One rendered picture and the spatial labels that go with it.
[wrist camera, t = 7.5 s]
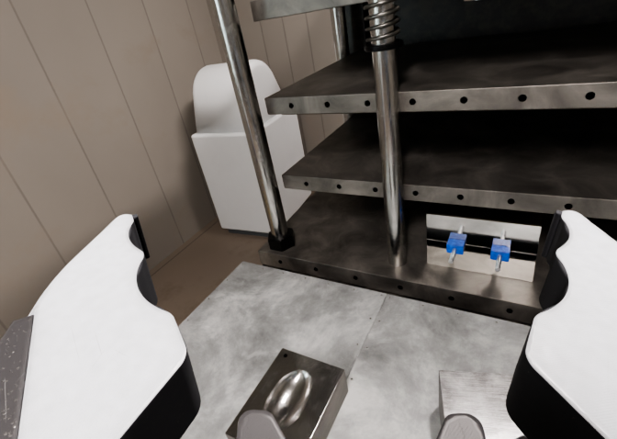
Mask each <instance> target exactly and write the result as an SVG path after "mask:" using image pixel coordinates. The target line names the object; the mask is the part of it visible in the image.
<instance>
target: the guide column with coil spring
mask: <svg viewBox="0 0 617 439"><path fill-rule="evenodd" d="M378 1H381V0H368V4H372V3H375V2H378ZM392 8H395V5H394V2H391V3H388V4H385V5H382V6H377V7H373V8H370V9H368V12H369V16H371V15H374V14H378V13H381V12H384V11H388V10H390V9H392ZM394 19H395V13H393V14H391V15H388V16H385V17H380V18H376V19H372V20H369V23H370V27H372V26H376V25H379V24H383V23H386V22H389V21H391V20H394ZM395 30H396V24H395V25H392V26H389V27H386V28H381V29H377V30H373V31H370V35H371V38H373V37H376V36H380V35H384V34H387V33H390V32H392V31H395ZM394 41H396V35H395V36H393V37H390V38H386V39H381V40H377V41H372V42H371V45H381V44H387V43H391V42H394ZM372 58H373V69H374V81H375V92H376V114H377V126H378V138H379V150H380V161H381V173H382V184H383V195H384V207H385V218H386V230H387V252H388V262H389V263H390V264H391V265H393V266H403V265H405V264H406V263H407V244H406V226H405V208H404V189H403V171H402V152H401V134H400V115H399V97H398V60H397V49H393V50H389V51H377V52H372Z"/></svg>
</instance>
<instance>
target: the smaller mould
mask: <svg viewBox="0 0 617 439"><path fill-rule="evenodd" d="M347 393H348V387H347V381H346V376H345V371H344V369H342V368H339V367H337V366H332V365H329V364H326V363H324V362H321V361H319V360H316V359H313V358H310V357H307V356H305V355H301V354H298V353H295V352H292V351H289V350H287V349H285V348H282V349H281V351H280V352H279V354H278V355H277V357H276V358H275V360H274V362H273V363H272V364H271V365H270V367H269V368H268V370H267V371H266V373H265V374H264V376H263V378H262V379H261V381H260V382H259V384H258V385H257V387H256V388H255V389H254V391H253V392H252V394H251V396H250V397H249V398H248V399H247V401H246V402H245V404H244V405H243V407H242V408H241V410H240V412H239V413H238V415H237V416H236V418H235V419H234V421H233V422H232V424H231V425H230V427H229V428H228V430H227V431H226V432H225V434H226V436H227V438H228V439H237V428H238V420H239V419H240V417H241V416H242V415H243V414H244V413H245V412H246V411H249V410H259V411H269V412H271V413H272V414H273V416H274V417H275V420H276V422H277V424H278V425H279V427H280V429H281V431H282V433H283V434H284V436H285V438H286V439H327V437H328V435H329V433H330V430H331V427H332V426H333V424H334V422H335V419H336V417H337V415H338V413H339V411H340V408H341V406H342V404H343V402H344V399H345V397H346V395H347Z"/></svg>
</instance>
